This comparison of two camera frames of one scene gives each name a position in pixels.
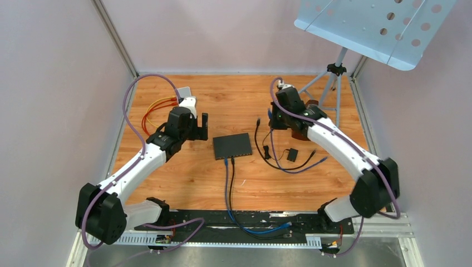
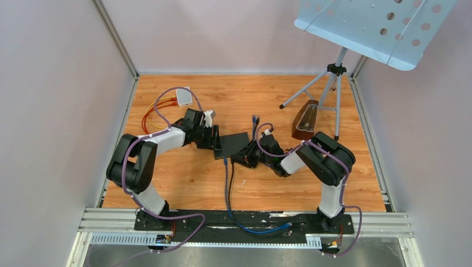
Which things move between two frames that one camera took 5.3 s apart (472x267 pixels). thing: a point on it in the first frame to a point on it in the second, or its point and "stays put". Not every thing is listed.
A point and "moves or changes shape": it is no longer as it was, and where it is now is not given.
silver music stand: (398, 33) stays put
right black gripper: (275, 124) to (245, 157)
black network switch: (235, 145) stays put
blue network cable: (324, 159) moves or changes shape
